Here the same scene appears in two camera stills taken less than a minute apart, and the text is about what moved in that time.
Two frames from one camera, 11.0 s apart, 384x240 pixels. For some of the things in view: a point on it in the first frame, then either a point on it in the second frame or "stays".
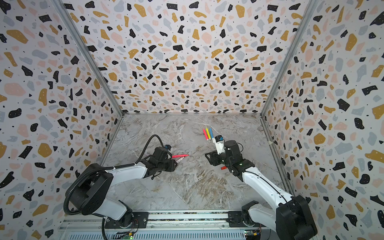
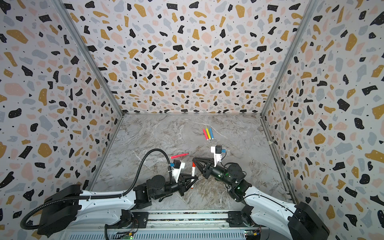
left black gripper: [171, 167] → [182, 183]
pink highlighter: [205, 134] stays
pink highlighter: [179, 155] stays
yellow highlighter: [209, 136] stays
